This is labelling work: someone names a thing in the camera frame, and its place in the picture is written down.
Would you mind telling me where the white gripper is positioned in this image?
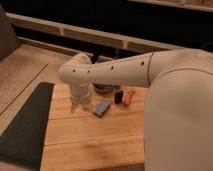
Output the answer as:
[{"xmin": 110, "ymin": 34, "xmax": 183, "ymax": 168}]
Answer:
[{"xmin": 70, "ymin": 87, "xmax": 92, "ymax": 110}]

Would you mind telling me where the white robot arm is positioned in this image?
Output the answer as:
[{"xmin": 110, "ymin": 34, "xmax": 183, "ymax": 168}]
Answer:
[{"xmin": 59, "ymin": 49, "xmax": 213, "ymax": 171}]

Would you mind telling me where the dark ceramic bowl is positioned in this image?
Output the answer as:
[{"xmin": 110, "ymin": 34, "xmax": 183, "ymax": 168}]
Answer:
[{"xmin": 93, "ymin": 84, "xmax": 120, "ymax": 94}]

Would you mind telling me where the black eraser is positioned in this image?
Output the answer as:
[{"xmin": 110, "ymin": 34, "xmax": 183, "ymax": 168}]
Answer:
[{"xmin": 114, "ymin": 90, "xmax": 123, "ymax": 104}]

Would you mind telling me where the blue sponge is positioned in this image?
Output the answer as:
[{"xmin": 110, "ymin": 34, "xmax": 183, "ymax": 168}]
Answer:
[{"xmin": 93, "ymin": 100, "xmax": 111, "ymax": 118}]

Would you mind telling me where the orange carrot toy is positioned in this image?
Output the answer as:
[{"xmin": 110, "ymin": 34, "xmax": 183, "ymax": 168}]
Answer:
[{"xmin": 123, "ymin": 89, "xmax": 135, "ymax": 106}]

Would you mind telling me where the dark green floor mat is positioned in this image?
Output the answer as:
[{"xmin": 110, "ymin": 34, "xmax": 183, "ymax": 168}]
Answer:
[{"xmin": 0, "ymin": 82, "xmax": 54, "ymax": 170}]

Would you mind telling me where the grey couch corner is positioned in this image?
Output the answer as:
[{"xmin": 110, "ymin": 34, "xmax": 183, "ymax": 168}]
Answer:
[{"xmin": 0, "ymin": 4, "xmax": 19, "ymax": 61}]

